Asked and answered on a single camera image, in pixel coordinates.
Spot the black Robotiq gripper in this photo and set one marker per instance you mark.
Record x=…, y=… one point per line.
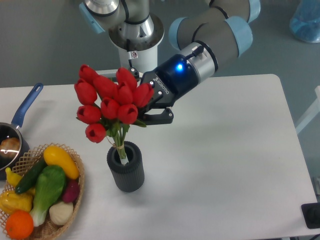
x=171, y=80

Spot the red tulip bouquet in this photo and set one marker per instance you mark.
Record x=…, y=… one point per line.
x=110, y=107

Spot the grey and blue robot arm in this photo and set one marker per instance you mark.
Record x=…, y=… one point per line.
x=205, y=44

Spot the dark grey ribbed vase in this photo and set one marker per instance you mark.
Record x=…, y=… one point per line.
x=131, y=176

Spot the yellow squash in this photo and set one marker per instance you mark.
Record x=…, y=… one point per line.
x=55, y=155

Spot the purple red onion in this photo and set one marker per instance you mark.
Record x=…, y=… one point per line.
x=71, y=192

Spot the green bok choy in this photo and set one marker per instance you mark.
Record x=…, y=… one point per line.
x=49, y=187

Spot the green cucumber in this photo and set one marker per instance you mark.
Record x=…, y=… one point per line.
x=30, y=178

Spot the white garlic bulb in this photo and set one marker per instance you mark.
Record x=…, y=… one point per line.
x=61, y=212

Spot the brown bread roll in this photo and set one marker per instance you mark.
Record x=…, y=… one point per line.
x=9, y=148

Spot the small yellow banana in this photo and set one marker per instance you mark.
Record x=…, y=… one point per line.
x=13, y=179

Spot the blue translucent plastic bag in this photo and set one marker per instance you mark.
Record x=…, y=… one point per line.
x=305, y=22

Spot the yellow bell pepper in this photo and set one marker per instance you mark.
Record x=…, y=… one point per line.
x=11, y=202

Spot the orange fruit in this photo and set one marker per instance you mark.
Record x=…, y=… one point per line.
x=19, y=225

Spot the black device at edge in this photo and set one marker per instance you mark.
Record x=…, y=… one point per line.
x=311, y=214

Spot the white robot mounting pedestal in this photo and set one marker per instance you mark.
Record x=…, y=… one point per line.
x=135, y=33

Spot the blue handled saucepan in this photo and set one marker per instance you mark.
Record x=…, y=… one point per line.
x=8, y=130

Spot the white frame at right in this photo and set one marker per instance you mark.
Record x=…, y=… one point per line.
x=310, y=113

